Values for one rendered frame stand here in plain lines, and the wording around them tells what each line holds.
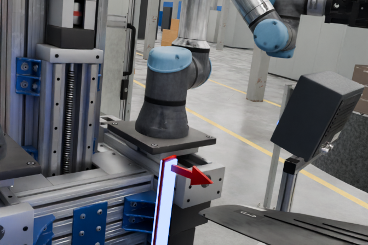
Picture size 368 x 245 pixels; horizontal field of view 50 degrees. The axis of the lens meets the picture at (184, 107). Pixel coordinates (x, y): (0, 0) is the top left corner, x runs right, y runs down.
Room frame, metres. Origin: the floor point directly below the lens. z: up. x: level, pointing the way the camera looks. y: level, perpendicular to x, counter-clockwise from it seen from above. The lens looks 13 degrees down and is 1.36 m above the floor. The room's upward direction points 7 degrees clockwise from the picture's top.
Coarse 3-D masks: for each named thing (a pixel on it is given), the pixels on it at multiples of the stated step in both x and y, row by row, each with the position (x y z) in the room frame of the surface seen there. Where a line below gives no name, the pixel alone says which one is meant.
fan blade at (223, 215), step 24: (216, 216) 0.32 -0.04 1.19; (240, 216) 0.34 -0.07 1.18; (264, 216) 0.36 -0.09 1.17; (288, 216) 0.38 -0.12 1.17; (312, 216) 0.40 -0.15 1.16; (264, 240) 0.29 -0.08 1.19; (288, 240) 0.30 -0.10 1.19; (312, 240) 0.31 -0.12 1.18; (336, 240) 0.32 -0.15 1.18; (360, 240) 0.33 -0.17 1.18
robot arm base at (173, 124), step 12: (144, 108) 1.04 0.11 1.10; (156, 108) 1.01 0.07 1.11; (168, 108) 1.01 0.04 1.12; (180, 108) 1.03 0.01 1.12; (144, 120) 1.02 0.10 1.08; (156, 120) 1.01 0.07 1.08; (168, 120) 1.01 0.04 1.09; (180, 120) 1.02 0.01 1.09; (144, 132) 1.01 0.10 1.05; (156, 132) 0.99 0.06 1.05; (168, 132) 1.00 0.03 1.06; (180, 132) 1.02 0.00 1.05
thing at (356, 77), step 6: (360, 66) 6.81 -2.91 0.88; (366, 66) 7.07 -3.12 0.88; (354, 72) 6.88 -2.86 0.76; (360, 72) 6.78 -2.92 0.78; (366, 72) 6.69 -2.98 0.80; (354, 78) 6.86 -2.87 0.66; (360, 78) 6.76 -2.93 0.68; (366, 78) 6.67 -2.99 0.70; (366, 84) 7.10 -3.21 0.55; (366, 90) 6.62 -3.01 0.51; (366, 96) 6.60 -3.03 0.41; (360, 102) 6.68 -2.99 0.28; (366, 102) 6.59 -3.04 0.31; (354, 108) 6.75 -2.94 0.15; (360, 108) 6.66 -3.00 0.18; (366, 108) 6.57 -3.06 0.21; (366, 114) 6.55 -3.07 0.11
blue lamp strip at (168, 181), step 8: (176, 160) 0.45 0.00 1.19; (168, 168) 0.44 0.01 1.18; (168, 176) 0.44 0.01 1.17; (168, 184) 0.44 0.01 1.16; (168, 192) 0.45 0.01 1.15; (168, 200) 0.45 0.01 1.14; (160, 208) 0.44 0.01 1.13; (168, 208) 0.45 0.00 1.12; (160, 216) 0.44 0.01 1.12; (168, 216) 0.45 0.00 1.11; (160, 224) 0.44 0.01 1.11; (168, 224) 0.45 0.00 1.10; (160, 232) 0.44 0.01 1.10; (168, 232) 0.46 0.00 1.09; (160, 240) 0.44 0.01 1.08
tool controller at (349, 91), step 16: (304, 80) 0.94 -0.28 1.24; (320, 80) 0.96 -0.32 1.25; (336, 80) 1.03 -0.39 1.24; (352, 80) 1.12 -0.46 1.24; (304, 96) 0.94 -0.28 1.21; (320, 96) 0.92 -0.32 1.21; (336, 96) 0.90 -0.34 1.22; (352, 96) 0.99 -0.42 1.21; (288, 112) 0.96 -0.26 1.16; (304, 112) 0.93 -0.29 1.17; (320, 112) 0.91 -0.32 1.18; (336, 112) 0.91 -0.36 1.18; (288, 128) 0.95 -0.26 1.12; (304, 128) 0.93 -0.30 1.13; (320, 128) 0.91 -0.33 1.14; (336, 128) 1.01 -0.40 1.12; (288, 144) 0.95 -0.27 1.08; (304, 144) 0.93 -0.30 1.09; (320, 144) 0.93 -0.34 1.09; (304, 160) 0.92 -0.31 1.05
